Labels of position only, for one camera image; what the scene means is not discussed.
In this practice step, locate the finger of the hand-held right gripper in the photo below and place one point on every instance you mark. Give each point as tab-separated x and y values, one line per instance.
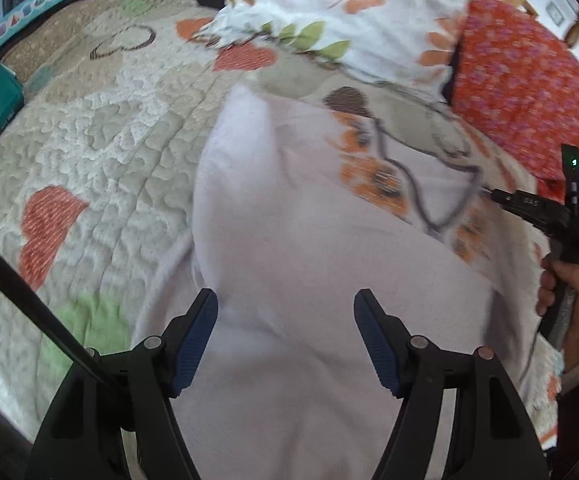
524	203

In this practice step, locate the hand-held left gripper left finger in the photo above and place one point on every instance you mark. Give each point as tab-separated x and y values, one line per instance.
197	345

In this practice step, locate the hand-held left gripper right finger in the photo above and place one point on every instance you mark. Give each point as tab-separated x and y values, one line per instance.
377	345

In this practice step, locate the pale pink garment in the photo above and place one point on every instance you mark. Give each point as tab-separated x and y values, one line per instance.
294	260

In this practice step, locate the orange floral bedsheet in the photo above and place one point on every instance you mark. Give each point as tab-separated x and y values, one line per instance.
519	85

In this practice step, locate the heart-patterned quilt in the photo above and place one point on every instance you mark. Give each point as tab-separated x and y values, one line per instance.
119	160

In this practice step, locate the white floral pillow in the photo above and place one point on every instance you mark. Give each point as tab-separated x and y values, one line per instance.
349	20

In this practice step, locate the light blue cardboard box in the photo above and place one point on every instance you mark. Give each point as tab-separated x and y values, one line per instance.
24	15

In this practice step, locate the white wall outlet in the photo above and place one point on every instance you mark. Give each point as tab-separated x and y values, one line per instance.
555	12

